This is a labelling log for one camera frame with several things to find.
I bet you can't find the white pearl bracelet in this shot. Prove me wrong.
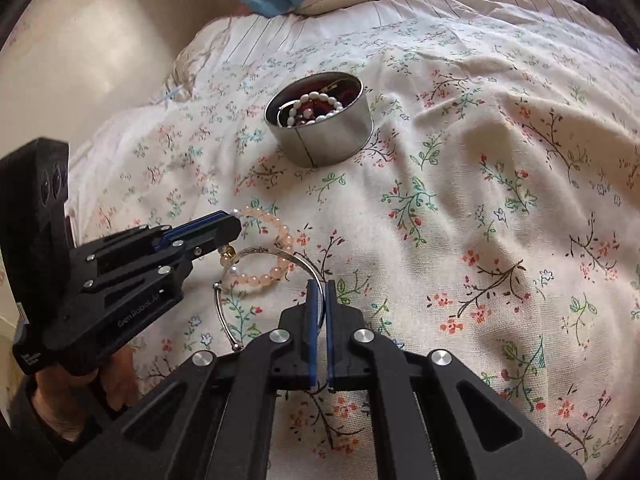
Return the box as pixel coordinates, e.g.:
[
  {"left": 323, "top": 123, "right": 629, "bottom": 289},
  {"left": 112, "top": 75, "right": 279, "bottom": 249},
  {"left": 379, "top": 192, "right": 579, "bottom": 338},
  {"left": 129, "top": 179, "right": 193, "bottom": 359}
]
[{"left": 284, "top": 90, "right": 346, "bottom": 129}]

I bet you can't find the floral white bedsheet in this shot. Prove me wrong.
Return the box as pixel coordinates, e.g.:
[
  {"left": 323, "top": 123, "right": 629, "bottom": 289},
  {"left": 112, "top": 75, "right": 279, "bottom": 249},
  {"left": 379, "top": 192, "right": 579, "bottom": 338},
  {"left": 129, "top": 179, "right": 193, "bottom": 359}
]
[{"left": 67, "top": 0, "right": 639, "bottom": 478}]

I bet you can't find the black camera box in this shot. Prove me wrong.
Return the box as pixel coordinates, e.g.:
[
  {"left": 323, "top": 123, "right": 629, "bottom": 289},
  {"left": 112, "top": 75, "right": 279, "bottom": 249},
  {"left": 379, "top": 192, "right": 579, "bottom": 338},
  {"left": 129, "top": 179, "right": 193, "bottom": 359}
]
[{"left": 1, "top": 138, "right": 73, "bottom": 336}]

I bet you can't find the pink bead pearl bracelet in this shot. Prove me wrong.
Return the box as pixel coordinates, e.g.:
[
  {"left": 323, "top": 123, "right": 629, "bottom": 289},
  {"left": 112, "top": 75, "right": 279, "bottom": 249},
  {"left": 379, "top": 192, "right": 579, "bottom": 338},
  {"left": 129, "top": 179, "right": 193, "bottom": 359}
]
[{"left": 217, "top": 205, "right": 296, "bottom": 288}]

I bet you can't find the thin silver bangle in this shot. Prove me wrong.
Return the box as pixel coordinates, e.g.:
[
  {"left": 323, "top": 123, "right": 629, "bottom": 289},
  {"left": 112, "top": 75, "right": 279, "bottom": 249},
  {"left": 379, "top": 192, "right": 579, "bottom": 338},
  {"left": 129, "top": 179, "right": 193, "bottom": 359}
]
[{"left": 213, "top": 246, "right": 326, "bottom": 353}]

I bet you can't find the red cord bracelet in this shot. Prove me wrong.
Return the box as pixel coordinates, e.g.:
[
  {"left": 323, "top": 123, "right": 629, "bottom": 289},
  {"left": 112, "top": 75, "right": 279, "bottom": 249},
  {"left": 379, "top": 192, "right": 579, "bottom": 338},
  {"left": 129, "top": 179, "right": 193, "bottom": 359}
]
[{"left": 294, "top": 79, "right": 359, "bottom": 126}]

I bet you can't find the person's left hand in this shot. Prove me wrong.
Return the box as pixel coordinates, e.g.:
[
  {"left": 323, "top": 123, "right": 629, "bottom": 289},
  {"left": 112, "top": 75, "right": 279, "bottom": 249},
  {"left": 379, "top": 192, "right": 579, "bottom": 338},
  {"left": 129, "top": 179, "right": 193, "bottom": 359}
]
[{"left": 29, "top": 343, "right": 141, "bottom": 443}]

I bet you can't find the round silver metal tin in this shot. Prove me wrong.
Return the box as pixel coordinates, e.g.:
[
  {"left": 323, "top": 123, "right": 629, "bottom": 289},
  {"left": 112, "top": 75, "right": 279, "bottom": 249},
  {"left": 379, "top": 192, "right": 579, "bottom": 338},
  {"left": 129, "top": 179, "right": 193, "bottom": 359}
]
[{"left": 264, "top": 72, "right": 373, "bottom": 168}]

